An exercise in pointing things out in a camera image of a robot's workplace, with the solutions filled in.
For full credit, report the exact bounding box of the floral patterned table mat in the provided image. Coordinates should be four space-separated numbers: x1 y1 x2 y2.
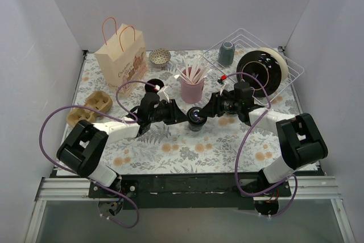
58 49 316 174

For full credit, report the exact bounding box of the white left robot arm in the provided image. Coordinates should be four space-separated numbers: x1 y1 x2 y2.
56 92 188 197

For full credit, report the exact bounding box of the stack of black cups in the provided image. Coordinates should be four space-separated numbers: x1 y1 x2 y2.
144 79 164 93

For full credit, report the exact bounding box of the black plastic cup lid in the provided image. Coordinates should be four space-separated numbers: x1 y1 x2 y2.
187 106 207 126

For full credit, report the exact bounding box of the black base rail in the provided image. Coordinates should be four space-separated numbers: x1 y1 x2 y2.
51 168 293 211

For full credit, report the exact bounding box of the white wire dish rack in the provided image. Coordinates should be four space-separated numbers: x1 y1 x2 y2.
203 28 304 105

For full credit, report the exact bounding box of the brown paper gift bag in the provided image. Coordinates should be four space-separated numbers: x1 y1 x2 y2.
95 24 148 92

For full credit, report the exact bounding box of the small patterned bowl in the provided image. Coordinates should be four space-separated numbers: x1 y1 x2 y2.
148 48 171 68

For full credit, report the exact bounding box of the dark translucent printed cup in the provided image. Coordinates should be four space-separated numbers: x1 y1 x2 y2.
189 122 205 132

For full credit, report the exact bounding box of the wrapped straw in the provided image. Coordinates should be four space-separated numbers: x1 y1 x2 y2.
174 75 193 84
189 59 200 83
183 59 191 82
198 67 211 83

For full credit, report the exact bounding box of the pink cylindrical holder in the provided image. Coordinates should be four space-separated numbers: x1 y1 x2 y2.
180 79 205 104

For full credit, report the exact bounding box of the aluminium frame rail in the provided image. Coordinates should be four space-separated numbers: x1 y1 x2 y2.
24 177 94 243

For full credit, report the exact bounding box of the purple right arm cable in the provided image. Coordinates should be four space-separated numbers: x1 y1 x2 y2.
218 72 299 218

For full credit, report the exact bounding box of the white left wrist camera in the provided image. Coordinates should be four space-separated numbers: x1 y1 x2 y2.
154 85 170 102

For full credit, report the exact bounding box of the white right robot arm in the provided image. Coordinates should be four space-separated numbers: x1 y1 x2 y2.
199 82 328 196

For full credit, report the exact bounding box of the teal ceramic cup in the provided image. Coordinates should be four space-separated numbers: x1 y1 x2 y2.
218 41 235 66

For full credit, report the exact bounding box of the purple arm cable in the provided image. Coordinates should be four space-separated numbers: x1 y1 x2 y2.
39 80 160 229
218 72 299 218

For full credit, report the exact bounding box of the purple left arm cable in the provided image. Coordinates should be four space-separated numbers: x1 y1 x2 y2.
39 80 160 229

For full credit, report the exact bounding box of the cardboard cup carrier tray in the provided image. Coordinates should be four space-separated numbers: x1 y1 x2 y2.
67 90 113 127

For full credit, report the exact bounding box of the black round plate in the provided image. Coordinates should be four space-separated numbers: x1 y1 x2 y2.
236 50 281 96

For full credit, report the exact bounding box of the cream round plate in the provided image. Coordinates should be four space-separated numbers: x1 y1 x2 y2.
258 47 288 81

